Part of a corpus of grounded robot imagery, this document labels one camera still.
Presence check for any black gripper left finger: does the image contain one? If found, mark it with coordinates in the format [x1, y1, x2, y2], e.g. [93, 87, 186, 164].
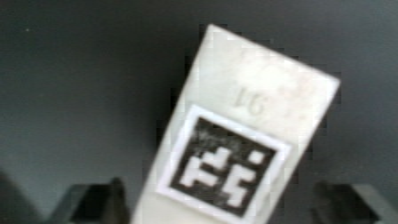
[51, 178, 127, 224]

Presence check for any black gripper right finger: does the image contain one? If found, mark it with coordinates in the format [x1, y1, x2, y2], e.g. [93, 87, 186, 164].
[312, 182, 398, 224]

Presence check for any white chair leg with marker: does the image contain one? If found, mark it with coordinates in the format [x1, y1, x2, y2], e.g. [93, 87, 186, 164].
[131, 25, 339, 224]

